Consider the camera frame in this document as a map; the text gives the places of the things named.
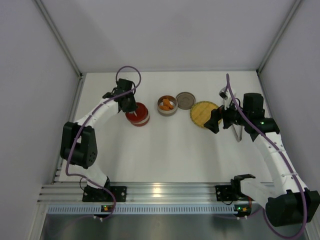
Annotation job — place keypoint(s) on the brown round lid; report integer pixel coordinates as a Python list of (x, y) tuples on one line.
[(185, 100)]

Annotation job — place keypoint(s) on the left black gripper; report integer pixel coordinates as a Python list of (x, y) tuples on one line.
[(129, 105)]

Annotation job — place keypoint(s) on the orange fried food piece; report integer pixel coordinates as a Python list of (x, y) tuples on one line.
[(164, 107)]

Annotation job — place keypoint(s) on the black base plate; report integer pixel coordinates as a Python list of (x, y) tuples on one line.
[(97, 195), (228, 193)]

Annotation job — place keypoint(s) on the metal tongs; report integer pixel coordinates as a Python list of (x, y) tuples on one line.
[(237, 132)]

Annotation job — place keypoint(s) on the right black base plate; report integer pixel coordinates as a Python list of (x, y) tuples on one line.
[(228, 193)]

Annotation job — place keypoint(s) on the round bamboo plate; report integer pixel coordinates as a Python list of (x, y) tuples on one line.
[(200, 112)]

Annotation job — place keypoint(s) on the red round lid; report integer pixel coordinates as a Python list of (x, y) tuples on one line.
[(139, 114)]

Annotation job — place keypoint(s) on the brown-banded metal tin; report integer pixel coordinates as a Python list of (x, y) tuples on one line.
[(173, 102)]

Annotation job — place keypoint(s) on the aluminium mounting rail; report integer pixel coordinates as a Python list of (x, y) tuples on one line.
[(136, 192)]

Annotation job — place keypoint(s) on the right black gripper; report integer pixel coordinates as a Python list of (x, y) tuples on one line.
[(230, 118)]

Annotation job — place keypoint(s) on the slotted cable duct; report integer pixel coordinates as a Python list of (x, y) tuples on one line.
[(148, 209)]

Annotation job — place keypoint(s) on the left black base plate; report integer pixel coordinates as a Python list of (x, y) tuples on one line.
[(97, 195)]

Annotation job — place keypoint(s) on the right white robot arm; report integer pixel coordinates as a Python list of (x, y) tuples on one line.
[(290, 202)]

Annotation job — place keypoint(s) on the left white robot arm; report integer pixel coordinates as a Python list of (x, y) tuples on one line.
[(79, 143)]

